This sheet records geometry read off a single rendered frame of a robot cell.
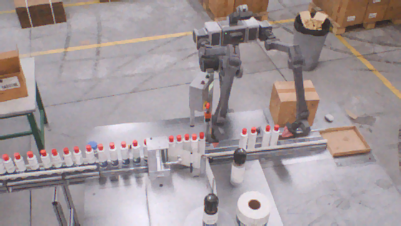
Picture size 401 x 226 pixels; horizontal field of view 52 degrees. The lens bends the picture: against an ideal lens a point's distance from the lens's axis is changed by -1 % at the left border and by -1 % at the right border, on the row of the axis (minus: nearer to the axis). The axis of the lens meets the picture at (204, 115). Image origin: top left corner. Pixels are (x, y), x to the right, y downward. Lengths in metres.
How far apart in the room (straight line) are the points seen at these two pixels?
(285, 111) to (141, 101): 2.10
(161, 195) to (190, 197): 0.19
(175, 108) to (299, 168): 2.05
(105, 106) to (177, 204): 2.34
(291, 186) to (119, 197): 1.15
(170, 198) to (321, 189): 1.03
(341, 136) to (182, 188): 1.34
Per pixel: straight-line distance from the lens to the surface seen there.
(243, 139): 2.91
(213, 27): 3.09
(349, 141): 3.36
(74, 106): 4.87
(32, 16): 6.45
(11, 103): 3.82
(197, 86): 2.58
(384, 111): 5.18
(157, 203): 2.70
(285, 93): 3.19
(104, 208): 2.78
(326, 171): 3.09
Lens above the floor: 3.04
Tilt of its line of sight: 41 degrees down
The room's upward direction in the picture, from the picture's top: 2 degrees clockwise
